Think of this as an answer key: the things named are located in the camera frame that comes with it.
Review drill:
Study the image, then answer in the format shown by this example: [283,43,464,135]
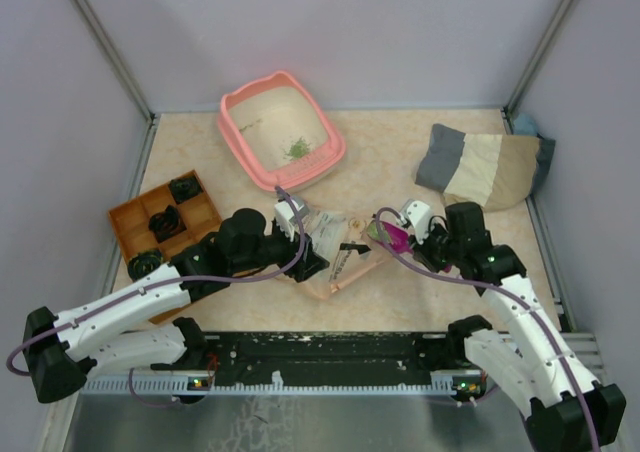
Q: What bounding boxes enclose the beige cat litter bag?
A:
[278,208,389,299]

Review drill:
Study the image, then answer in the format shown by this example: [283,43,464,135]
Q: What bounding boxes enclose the pink litter box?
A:
[217,70,346,193]

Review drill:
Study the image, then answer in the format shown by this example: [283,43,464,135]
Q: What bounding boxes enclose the grey beige folded cloth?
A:
[415,124,556,212]

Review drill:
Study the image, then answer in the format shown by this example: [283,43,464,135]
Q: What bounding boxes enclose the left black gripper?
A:
[231,219,330,282]

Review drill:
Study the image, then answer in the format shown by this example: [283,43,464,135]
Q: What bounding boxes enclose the purple plastic scoop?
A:
[366,221,411,254]

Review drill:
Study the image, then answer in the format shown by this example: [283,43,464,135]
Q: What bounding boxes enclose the blue cloth in corner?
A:
[512,113,542,138]

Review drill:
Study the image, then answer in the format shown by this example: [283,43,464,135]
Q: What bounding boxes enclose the black ring in tray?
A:
[148,206,189,241]

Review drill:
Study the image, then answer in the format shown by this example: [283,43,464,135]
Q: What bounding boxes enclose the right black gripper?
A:
[407,218,464,272]

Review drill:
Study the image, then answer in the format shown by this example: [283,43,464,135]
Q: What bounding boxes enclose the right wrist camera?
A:
[397,199,434,245]

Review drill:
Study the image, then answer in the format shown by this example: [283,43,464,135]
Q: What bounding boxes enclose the orange compartment tray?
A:
[108,169,226,325]

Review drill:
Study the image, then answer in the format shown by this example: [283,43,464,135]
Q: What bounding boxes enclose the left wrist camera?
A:
[274,196,309,242]

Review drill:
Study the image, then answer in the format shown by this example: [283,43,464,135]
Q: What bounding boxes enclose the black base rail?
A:
[151,332,487,397]

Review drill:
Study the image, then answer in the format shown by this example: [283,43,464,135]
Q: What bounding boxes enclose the black part front tray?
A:
[127,248,164,281]

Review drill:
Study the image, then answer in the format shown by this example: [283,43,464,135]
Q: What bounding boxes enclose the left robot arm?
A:
[20,202,329,404]

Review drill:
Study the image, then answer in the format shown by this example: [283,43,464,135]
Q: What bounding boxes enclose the black part in tray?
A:
[169,174,203,204]

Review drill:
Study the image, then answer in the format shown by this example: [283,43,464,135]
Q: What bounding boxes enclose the green litter pellets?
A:
[284,137,312,161]

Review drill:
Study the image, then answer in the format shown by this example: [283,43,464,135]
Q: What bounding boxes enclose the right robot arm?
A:
[403,201,626,451]

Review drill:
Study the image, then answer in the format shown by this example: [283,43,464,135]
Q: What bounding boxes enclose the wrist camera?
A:
[397,199,434,245]
[274,196,309,242]

